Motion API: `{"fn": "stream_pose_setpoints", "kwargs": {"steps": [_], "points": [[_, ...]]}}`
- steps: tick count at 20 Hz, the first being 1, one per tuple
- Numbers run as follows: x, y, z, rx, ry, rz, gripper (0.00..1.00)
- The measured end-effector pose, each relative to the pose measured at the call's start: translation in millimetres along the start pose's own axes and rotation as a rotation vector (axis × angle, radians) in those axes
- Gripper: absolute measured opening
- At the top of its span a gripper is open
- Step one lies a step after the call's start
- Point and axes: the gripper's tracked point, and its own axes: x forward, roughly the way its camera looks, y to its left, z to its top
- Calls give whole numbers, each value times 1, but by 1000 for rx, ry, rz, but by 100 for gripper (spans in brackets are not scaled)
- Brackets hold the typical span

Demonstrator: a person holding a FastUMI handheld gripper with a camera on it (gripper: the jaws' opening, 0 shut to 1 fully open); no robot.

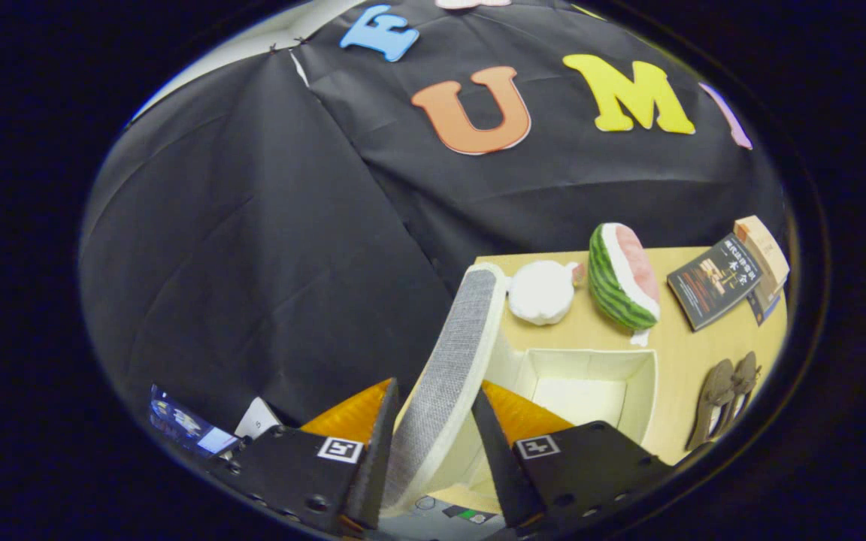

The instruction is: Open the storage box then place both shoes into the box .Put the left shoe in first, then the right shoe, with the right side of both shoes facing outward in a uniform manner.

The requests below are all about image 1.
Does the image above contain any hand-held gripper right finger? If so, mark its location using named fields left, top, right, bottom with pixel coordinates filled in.
left=471, top=380, right=674, bottom=530

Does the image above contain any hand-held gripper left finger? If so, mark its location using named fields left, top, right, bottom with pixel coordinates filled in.
left=210, top=377, right=401, bottom=537

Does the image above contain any cream fabric storage box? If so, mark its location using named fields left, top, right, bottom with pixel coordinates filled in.
left=380, top=261, right=660, bottom=521

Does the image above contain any brown fuzzy shoe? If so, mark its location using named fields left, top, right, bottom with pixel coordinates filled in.
left=719, top=352, right=762, bottom=438
left=687, top=359, right=735, bottom=452

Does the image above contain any small black green gadget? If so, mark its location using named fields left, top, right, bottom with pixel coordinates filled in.
left=442, top=505, right=495, bottom=525

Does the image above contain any white flat device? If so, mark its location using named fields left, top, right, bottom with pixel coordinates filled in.
left=235, top=397, right=283, bottom=441

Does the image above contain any white round plush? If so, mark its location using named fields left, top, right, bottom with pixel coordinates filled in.
left=507, top=260, right=586, bottom=326

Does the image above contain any blue glowing screen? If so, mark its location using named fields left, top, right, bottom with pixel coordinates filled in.
left=149, top=385, right=240, bottom=456

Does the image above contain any watermelon slice plush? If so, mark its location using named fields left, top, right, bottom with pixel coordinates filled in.
left=588, top=222, right=662, bottom=347

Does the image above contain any black cover book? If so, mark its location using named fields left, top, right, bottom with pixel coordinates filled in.
left=666, top=233, right=764, bottom=332

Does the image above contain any blue cover book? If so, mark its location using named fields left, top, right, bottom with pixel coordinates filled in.
left=747, top=289, right=782, bottom=326

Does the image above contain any beige cover book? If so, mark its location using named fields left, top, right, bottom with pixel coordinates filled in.
left=734, top=216, right=791, bottom=295

